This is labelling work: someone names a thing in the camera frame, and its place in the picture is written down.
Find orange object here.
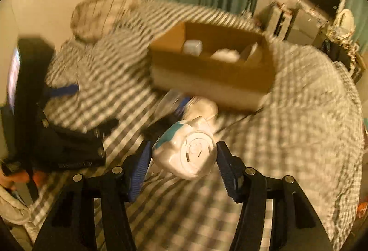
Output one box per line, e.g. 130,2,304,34
357,202,368,219

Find patterned pillow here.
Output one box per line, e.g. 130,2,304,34
70,0,142,42

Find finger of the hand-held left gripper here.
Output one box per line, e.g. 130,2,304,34
82,118,120,141
39,84,80,102

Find white chair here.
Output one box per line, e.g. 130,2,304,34
335,9,355,36

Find white crumpled cloth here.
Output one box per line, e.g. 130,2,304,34
211,48,241,63

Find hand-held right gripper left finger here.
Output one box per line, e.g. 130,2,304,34
33,141,152,251

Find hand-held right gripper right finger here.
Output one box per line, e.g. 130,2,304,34
217,141,336,251

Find white and teal toy figure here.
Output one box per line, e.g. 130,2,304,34
152,116,217,181

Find person's left hand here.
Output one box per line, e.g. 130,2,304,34
0,165,48,192

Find cardboard box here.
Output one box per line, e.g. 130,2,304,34
147,22,277,113

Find cluttered cabinet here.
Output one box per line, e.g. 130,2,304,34
266,1,298,40

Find white flat packet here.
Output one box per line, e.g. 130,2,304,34
241,42,263,66

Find small white container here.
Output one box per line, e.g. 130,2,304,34
183,40,203,56

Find white round object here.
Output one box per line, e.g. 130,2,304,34
184,98,218,125

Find checked bed blanket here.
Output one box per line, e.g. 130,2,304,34
29,0,365,251

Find clear plastic bottle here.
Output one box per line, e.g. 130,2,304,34
155,89,192,122

